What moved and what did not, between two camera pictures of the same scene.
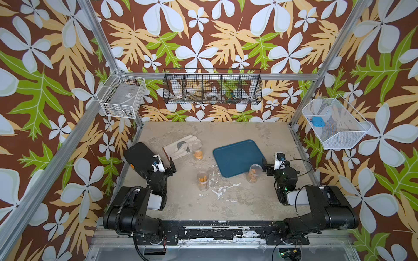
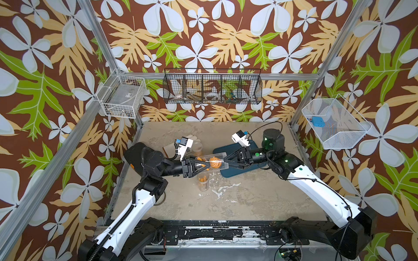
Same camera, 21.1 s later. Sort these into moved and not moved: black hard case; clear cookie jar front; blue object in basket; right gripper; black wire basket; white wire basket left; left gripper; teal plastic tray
Moved: right gripper; left gripper
Not moved: blue object in basket; black hard case; clear cookie jar front; black wire basket; white wire basket left; teal plastic tray
